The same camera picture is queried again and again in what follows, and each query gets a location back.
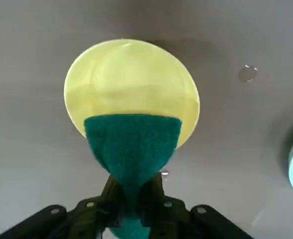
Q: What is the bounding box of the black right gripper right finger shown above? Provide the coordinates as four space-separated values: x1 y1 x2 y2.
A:
138 172 255 239

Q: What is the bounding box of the green and yellow sponge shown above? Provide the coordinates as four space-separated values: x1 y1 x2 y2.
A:
83 114 182 239

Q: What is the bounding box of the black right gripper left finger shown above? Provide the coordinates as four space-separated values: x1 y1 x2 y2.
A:
0 174 129 239

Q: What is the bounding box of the small yellow dish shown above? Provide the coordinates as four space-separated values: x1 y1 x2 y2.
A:
63 38 201 151

